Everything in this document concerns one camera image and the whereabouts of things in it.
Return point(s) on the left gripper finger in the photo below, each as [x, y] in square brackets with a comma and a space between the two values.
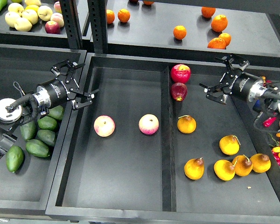
[65, 73]
[80, 99]

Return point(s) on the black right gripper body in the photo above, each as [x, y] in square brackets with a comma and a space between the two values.
[244, 86]

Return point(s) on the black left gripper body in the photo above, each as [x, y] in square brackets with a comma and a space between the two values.
[56, 92]

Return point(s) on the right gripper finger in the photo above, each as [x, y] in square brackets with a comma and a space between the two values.
[218, 93]
[235, 64]

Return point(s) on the yellow pear with brown top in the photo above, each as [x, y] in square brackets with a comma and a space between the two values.
[194, 168]

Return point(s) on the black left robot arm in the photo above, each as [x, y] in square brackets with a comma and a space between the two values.
[17, 112]

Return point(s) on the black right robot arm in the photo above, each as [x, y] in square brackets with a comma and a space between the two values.
[267, 105]

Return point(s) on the green avocado top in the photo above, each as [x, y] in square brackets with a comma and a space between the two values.
[56, 112]

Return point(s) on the yellow pear near divider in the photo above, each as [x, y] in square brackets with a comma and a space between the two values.
[186, 124]

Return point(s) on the yellow pear upper right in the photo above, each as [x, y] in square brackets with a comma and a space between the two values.
[229, 145]

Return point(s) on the red cherry tomato bunch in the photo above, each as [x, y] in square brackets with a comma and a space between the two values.
[266, 82]

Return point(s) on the orange on shelf right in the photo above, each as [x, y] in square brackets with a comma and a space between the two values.
[226, 37]

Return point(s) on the orange on shelf front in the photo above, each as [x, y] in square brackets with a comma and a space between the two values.
[217, 43]

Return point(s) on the pink yellow apple left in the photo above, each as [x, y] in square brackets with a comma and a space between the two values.
[104, 126]

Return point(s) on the pink yellow apple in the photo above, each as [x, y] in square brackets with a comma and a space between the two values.
[104, 126]
[148, 124]

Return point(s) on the dark red apple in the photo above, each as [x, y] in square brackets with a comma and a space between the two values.
[178, 91]

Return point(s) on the orange on shelf large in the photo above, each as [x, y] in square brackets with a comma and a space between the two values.
[219, 23]

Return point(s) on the red apple on shelf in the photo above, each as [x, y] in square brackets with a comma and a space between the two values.
[52, 27]

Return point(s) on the black upper right shelf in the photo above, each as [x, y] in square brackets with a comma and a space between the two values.
[149, 33]

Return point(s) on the bright red apple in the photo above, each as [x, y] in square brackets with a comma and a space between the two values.
[180, 73]

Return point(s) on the red chili pepper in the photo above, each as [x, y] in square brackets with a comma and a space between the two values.
[268, 122]

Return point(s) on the pink peach on shelf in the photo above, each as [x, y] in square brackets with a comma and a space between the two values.
[58, 18]

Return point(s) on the orange on shelf top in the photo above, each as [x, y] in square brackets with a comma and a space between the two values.
[208, 12]

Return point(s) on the pale yellow apple front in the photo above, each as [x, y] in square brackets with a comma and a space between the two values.
[22, 24]

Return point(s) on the pale yellow apple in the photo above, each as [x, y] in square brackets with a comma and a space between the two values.
[22, 24]
[10, 18]
[16, 7]
[31, 15]
[44, 13]

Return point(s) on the pale yellow apple right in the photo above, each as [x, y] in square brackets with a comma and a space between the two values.
[44, 13]

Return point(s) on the pale yellow apple centre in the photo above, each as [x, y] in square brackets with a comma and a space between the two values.
[31, 15]

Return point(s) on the orange on shelf centre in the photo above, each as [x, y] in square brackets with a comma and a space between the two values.
[179, 32]

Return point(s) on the pale yellow apple left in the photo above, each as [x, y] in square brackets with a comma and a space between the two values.
[10, 18]

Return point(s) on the pale yellow apple top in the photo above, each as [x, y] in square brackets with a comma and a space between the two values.
[16, 7]

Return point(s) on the pink yellow apple middle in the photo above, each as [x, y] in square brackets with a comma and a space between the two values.
[148, 124]

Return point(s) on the orange on shelf left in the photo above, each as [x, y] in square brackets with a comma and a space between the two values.
[110, 16]

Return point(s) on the black left tray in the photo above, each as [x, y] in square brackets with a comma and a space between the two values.
[26, 192]

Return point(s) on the black shelf post left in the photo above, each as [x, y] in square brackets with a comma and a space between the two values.
[71, 23]

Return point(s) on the black shelf post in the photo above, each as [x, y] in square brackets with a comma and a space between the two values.
[71, 23]
[97, 15]

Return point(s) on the black shelf post right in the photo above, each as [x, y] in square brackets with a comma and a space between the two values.
[97, 15]

